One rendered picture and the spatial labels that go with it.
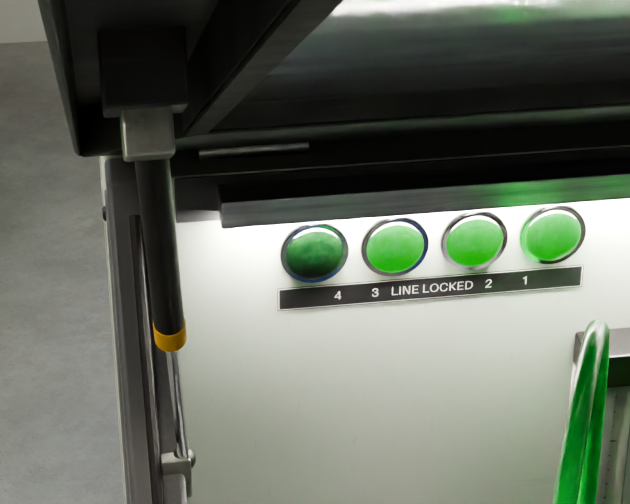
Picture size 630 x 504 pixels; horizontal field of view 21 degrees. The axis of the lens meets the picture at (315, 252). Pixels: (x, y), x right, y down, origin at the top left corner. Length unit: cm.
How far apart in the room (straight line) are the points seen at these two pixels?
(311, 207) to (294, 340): 13
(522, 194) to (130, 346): 30
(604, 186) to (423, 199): 13
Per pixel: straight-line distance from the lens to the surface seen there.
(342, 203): 119
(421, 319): 129
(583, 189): 123
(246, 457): 134
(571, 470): 99
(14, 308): 380
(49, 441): 339
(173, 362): 103
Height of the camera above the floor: 201
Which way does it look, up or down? 31 degrees down
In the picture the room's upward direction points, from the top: straight up
